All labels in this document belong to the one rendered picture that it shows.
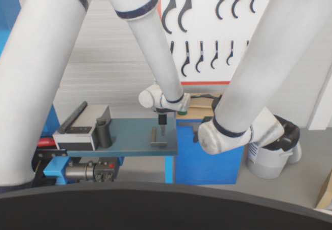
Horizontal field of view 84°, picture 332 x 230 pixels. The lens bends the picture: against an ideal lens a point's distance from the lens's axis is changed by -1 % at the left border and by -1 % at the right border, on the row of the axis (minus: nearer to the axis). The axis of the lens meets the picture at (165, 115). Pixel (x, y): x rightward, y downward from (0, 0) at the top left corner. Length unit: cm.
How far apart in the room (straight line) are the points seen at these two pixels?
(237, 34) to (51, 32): 260
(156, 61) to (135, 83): 234
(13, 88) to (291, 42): 48
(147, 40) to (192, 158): 170
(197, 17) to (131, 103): 156
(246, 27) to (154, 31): 242
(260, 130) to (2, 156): 58
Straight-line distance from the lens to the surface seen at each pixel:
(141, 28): 55
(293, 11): 33
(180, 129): 188
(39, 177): 136
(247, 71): 37
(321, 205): 260
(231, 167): 232
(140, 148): 124
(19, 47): 48
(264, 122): 58
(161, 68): 65
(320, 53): 357
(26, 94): 46
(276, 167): 262
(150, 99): 88
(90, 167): 128
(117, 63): 291
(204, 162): 219
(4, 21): 145
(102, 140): 125
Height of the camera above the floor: 184
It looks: 29 degrees down
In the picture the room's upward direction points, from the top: 1 degrees counter-clockwise
